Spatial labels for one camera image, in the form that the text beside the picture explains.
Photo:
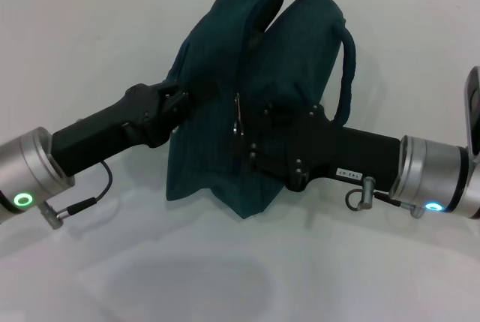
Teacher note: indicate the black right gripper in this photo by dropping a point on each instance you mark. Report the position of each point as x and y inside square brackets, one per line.
[345, 149]

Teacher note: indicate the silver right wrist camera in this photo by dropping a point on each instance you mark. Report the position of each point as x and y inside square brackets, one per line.
[473, 112]

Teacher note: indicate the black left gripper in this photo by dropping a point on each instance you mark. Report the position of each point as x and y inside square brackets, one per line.
[108, 125]

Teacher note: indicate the dark teal fabric lunch bag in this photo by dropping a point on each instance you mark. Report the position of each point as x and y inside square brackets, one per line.
[292, 55]

